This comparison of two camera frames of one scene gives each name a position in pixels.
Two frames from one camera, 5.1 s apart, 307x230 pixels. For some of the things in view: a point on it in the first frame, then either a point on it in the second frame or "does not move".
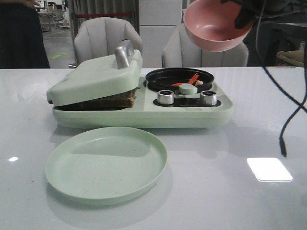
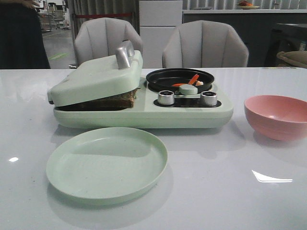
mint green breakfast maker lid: [99, 75] does not move
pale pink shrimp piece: [198, 83] does not move
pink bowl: [210, 25] to [277, 117]
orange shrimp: [177, 84] does not move
